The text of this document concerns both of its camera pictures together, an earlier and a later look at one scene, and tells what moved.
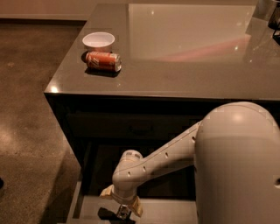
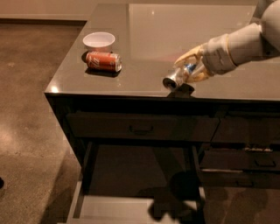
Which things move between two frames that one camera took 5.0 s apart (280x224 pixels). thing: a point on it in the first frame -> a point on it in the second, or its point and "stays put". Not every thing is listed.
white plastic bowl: (98, 41) stays put
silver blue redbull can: (124, 212) -> (178, 75)
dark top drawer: (130, 125) stays put
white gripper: (123, 199) -> (216, 57)
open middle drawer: (171, 199) stays put
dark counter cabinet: (179, 60) stays put
